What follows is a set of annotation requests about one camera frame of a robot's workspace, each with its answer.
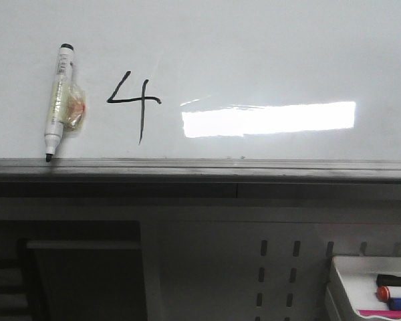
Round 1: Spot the white plastic marker tray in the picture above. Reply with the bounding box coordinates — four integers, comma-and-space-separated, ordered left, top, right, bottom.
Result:
325, 256, 401, 320

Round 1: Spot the dark cabinet shelf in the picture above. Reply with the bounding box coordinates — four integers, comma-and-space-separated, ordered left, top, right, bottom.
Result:
0, 221, 148, 320

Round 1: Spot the white perforated pegboard panel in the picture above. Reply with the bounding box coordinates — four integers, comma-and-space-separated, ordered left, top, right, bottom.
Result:
141, 221, 401, 320

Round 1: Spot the pink eraser strip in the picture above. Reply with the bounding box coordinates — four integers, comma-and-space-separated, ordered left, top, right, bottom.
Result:
358, 310, 401, 320

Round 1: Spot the red capped marker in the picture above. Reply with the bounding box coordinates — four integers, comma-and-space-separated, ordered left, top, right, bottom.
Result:
376, 286, 401, 302

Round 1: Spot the white black-tipped whiteboard marker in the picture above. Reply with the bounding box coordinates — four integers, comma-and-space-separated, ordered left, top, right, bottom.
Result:
44, 43, 86, 163

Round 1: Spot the white whiteboard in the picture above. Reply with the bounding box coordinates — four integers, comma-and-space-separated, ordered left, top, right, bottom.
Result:
0, 1, 401, 161

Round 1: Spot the grey whiteboard ledge rail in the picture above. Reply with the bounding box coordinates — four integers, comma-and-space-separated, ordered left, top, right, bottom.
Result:
0, 158, 401, 201

